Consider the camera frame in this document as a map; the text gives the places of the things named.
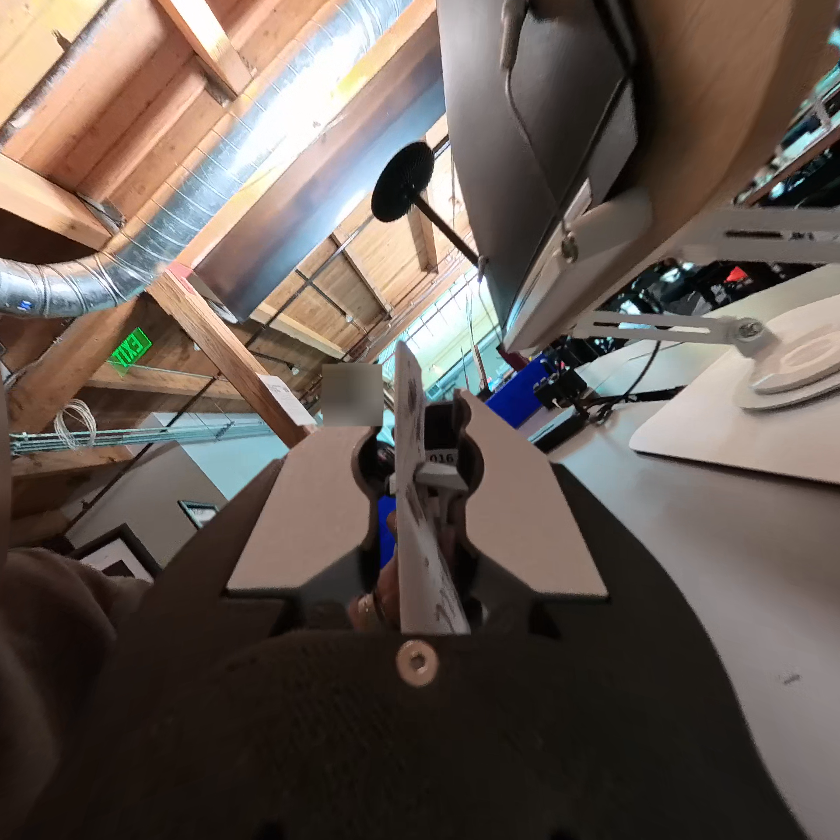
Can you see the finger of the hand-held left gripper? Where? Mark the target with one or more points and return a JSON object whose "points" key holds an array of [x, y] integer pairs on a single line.
{"points": [[443, 476]]}

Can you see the white metal stand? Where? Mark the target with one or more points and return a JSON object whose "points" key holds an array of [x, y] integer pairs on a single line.
{"points": [[722, 407]]}

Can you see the black pleated disc lamp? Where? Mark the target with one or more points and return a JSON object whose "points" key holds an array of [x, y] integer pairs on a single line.
{"points": [[401, 180]]}

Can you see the person's tan sweatshirt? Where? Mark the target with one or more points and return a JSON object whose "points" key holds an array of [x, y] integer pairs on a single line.
{"points": [[52, 656]]}

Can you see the illustrated instruction booklet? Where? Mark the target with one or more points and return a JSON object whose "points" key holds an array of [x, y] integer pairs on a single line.
{"points": [[420, 558]]}

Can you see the small framed poster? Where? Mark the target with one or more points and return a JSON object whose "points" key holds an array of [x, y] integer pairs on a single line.
{"points": [[197, 513]]}

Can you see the silver ventilation duct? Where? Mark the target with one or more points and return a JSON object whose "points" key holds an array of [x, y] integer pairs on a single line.
{"points": [[131, 262]]}

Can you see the person's left hand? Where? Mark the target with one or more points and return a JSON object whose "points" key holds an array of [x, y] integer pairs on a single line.
{"points": [[384, 590]]}

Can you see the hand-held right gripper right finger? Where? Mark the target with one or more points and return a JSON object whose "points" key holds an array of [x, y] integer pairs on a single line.
{"points": [[525, 525]]}

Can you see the black monitor on stand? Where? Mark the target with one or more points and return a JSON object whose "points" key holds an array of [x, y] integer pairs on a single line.
{"points": [[525, 131]]}

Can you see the grey desk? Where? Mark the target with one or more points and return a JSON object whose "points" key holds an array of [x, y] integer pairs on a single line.
{"points": [[656, 558]]}

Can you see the black power strip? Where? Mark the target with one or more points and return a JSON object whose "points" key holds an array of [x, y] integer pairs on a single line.
{"points": [[559, 388]]}

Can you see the blue plastic bin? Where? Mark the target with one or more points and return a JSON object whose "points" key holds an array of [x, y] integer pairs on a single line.
{"points": [[518, 394], [387, 531]]}

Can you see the white paper notice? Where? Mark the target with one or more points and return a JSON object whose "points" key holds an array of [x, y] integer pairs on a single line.
{"points": [[289, 397]]}

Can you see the rectangular metal duct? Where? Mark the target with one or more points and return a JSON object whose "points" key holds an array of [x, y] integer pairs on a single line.
{"points": [[295, 229]]}

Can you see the green exit sign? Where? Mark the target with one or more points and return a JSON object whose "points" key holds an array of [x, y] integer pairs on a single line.
{"points": [[130, 349]]}

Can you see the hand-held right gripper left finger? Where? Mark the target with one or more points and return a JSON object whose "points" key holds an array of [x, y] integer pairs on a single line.
{"points": [[295, 525]]}

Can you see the large framed poster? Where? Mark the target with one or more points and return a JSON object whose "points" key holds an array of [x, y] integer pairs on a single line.
{"points": [[118, 558]]}

